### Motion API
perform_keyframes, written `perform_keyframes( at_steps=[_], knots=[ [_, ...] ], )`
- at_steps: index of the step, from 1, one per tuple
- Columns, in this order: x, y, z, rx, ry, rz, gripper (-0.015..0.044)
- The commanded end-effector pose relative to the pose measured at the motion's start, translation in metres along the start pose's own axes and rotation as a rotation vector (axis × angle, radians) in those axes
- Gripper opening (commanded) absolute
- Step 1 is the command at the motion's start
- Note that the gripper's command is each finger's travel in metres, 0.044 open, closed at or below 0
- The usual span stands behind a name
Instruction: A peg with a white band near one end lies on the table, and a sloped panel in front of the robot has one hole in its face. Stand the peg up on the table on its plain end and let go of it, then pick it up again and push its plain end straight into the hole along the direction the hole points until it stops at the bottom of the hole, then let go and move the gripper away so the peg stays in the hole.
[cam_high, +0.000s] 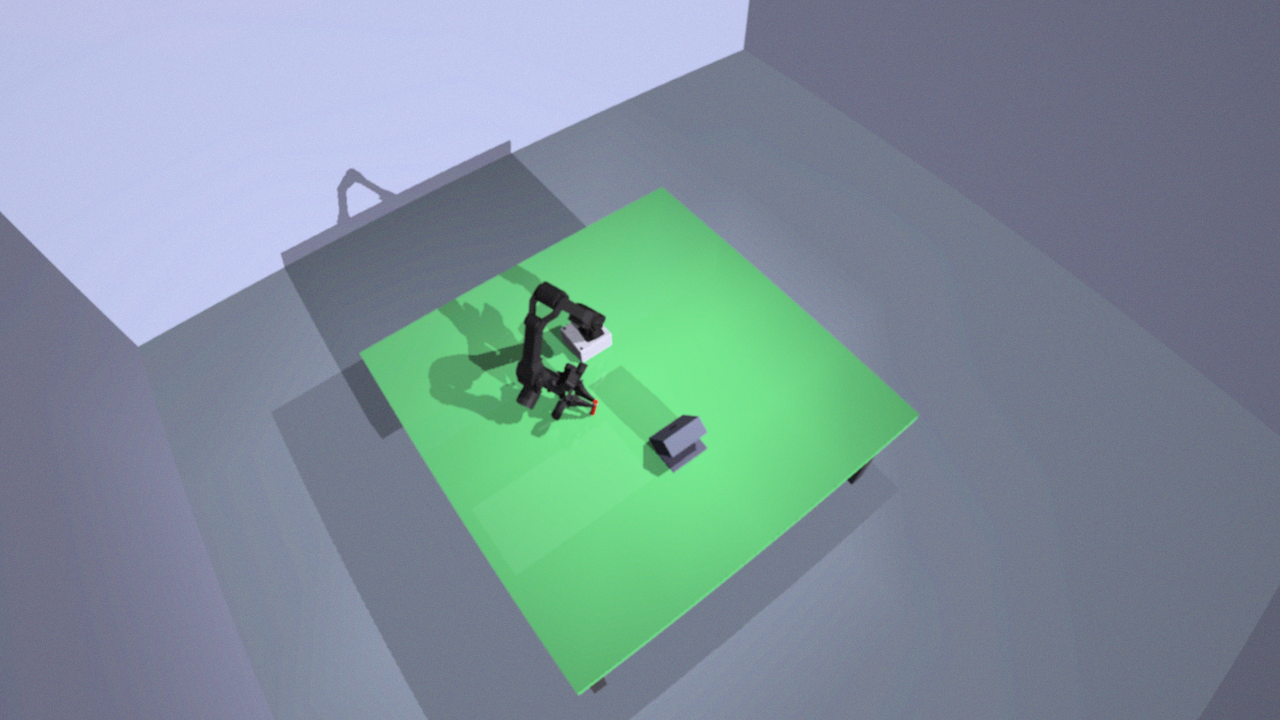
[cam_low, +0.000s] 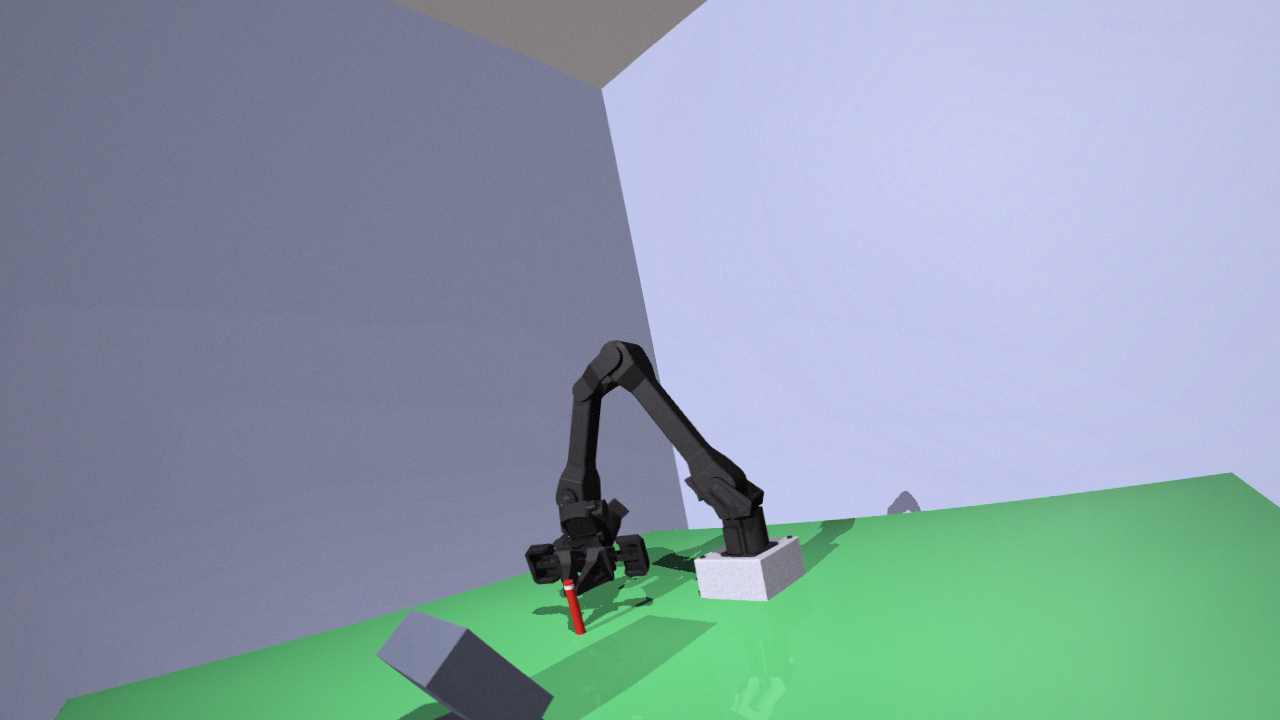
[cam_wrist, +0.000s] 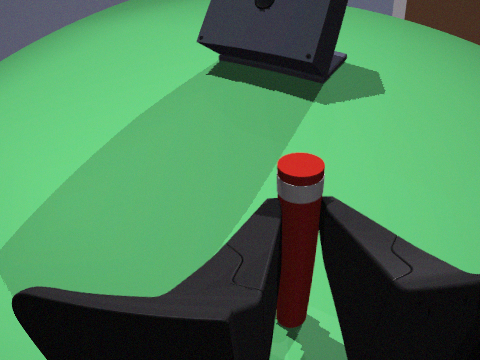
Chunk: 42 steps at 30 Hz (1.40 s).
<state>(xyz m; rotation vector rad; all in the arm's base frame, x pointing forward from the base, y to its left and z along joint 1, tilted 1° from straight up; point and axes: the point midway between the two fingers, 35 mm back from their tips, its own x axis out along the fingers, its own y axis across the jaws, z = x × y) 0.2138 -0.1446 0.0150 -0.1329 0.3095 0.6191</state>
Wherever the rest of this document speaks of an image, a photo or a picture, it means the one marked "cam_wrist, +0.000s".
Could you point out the grey panel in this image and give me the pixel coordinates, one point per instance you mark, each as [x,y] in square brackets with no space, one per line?
[294,37]

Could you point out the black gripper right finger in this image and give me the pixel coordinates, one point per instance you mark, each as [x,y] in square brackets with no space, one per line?
[393,300]

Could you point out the red peg with white band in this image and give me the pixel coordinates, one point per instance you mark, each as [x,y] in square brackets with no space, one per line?
[300,186]

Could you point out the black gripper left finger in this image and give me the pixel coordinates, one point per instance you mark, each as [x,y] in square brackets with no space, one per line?
[226,310]

